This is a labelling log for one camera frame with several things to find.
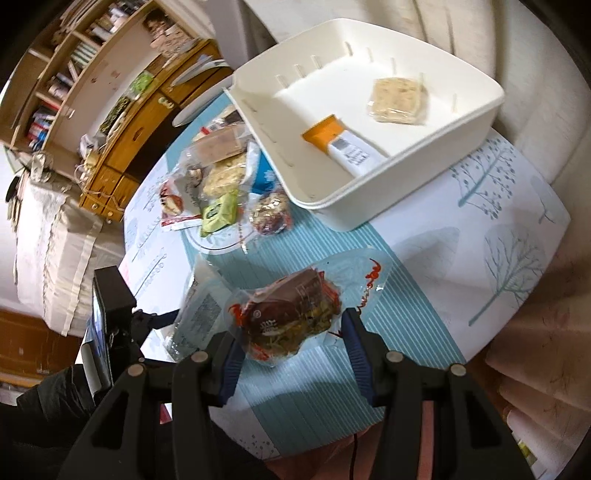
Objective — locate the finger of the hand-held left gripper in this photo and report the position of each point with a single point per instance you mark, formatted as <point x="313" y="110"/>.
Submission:
<point x="161" y="319"/>

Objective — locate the orange and white snack bar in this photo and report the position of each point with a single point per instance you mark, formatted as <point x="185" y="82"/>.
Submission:
<point x="351" y="150"/>

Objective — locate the row of books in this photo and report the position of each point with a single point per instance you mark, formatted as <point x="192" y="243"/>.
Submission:
<point x="81" y="55"/>

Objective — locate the clear pale blue snack packet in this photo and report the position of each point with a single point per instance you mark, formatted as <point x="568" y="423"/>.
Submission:
<point x="203" y="309"/>

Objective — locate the clear packet brown snack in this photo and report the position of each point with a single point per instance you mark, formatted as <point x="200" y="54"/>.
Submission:
<point x="217" y="147"/>

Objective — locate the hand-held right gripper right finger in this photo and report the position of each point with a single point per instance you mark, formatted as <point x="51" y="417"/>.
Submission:
<point x="358" y="350"/>

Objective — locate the dark red meat snack packet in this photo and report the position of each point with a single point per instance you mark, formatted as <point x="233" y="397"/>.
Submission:
<point x="286" y="314"/>

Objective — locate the clear packet oat cracker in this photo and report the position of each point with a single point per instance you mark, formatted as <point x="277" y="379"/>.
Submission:
<point x="397" y="99"/>

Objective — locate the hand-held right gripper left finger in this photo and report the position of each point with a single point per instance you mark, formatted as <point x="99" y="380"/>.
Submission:
<point x="229" y="369"/>

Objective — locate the white plastic basket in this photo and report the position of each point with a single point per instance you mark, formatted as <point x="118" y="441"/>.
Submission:
<point x="323" y="92"/>

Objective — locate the red ended rusk snack packet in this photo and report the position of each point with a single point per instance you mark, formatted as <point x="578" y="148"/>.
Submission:
<point x="180" y="203"/>

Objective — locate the green snack packet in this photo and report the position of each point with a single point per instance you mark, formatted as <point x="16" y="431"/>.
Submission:
<point x="219" y="214"/>

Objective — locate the person's left forearm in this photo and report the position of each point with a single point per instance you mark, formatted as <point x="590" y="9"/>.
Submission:
<point x="46" y="415"/>

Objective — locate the clear packet pale crackers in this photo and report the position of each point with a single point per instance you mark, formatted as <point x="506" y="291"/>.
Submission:
<point x="226" y="175"/>

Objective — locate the teal tree print tablecloth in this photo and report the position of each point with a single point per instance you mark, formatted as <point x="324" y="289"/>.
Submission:
<point x="415" y="277"/>

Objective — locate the wooden desk with drawers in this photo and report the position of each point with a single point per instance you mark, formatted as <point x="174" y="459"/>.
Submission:
<point x="134" y="134"/>

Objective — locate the white lace cloth cover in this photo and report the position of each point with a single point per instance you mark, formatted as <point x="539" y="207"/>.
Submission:
<point x="51" y="249"/>

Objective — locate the clear packet nut ball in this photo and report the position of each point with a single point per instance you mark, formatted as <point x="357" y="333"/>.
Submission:
<point x="271" y="212"/>

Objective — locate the blue and white snack packet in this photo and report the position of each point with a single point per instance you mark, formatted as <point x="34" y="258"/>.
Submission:
<point x="264" y="170"/>

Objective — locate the wooden bookshelf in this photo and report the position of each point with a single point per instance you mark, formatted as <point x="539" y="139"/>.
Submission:
<point x="60" y="41"/>

